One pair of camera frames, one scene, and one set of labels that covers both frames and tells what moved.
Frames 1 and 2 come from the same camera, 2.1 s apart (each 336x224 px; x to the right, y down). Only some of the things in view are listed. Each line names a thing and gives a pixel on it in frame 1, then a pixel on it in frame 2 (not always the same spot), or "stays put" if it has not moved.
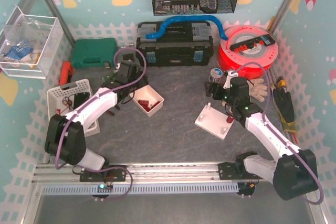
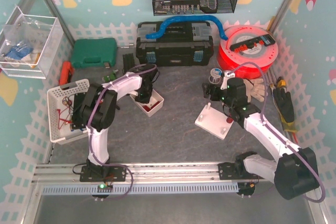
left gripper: x=125 y=57 to x=143 y=96
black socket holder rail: x=267 y=40 stays put
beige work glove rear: x=256 y=89 stays put
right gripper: x=211 y=90 stays put
